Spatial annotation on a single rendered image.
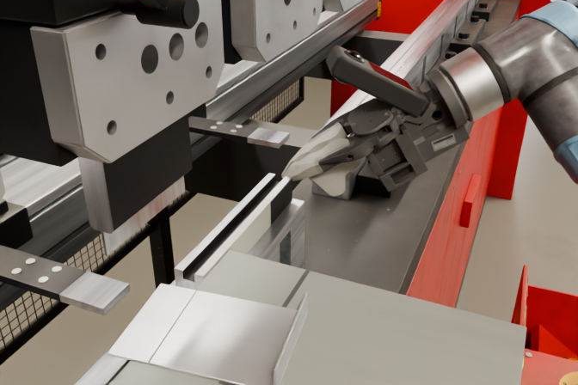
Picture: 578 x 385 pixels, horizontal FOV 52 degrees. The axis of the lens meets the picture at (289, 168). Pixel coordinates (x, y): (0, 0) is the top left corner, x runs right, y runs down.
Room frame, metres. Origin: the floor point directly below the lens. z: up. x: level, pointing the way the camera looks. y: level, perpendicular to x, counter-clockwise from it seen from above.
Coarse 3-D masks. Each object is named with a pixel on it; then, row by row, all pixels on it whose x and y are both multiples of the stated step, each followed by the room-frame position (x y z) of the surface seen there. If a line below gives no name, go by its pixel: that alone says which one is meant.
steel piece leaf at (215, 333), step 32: (192, 320) 0.36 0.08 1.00; (224, 320) 0.36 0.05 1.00; (256, 320) 0.36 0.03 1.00; (288, 320) 0.36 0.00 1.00; (160, 352) 0.33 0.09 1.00; (192, 352) 0.33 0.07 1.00; (224, 352) 0.33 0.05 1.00; (256, 352) 0.33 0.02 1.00; (288, 352) 0.32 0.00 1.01; (256, 384) 0.30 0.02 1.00
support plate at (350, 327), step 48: (240, 288) 0.40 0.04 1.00; (288, 288) 0.40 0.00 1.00; (336, 288) 0.40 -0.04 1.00; (336, 336) 0.35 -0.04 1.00; (384, 336) 0.35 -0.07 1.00; (432, 336) 0.35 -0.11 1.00; (480, 336) 0.35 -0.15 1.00; (144, 384) 0.30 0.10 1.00; (192, 384) 0.30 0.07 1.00; (288, 384) 0.30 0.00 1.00; (336, 384) 0.30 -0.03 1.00; (384, 384) 0.30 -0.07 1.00; (432, 384) 0.30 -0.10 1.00; (480, 384) 0.30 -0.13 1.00
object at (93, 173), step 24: (144, 144) 0.38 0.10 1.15; (168, 144) 0.40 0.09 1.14; (96, 168) 0.34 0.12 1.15; (120, 168) 0.35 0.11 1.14; (144, 168) 0.37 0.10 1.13; (168, 168) 0.40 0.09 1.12; (96, 192) 0.34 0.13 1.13; (120, 192) 0.35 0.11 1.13; (144, 192) 0.37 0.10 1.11; (168, 192) 0.41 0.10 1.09; (96, 216) 0.34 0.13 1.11; (120, 216) 0.34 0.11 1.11; (144, 216) 0.38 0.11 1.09; (120, 240) 0.35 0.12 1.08
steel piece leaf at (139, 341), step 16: (160, 288) 0.40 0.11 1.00; (176, 288) 0.40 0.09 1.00; (144, 304) 0.38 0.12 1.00; (160, 304) 0.38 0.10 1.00; (176, 304) 0.38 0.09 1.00; (144, 320) 0.36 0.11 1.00; (160, 320) 0.36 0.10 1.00; (176, 320) 0.36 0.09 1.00; (128, 336) 0.34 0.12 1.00; (144, 336) 0.34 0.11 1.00; (160, 336) 0.34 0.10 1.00; (112, 352) 0.33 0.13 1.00; (128, 352) 0.33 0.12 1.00; (144, 352) 0.33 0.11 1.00
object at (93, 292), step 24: (0, 216) 0.48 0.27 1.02; (24, 216) 0.50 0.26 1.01; (0, 240) 0.47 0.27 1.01; (24, 240) 0.49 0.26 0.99; (0, 264) 0.43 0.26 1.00; (24, 264) 0.43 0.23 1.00; (48, 264) 0.43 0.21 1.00; (24, 288) 0.41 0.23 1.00; (48, 288) 0.40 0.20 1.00; (72, 288) 0.40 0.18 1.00; (96, 288) 0.40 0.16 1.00; (120, 288) 0.40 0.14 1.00; (96, 312) 0.38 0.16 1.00
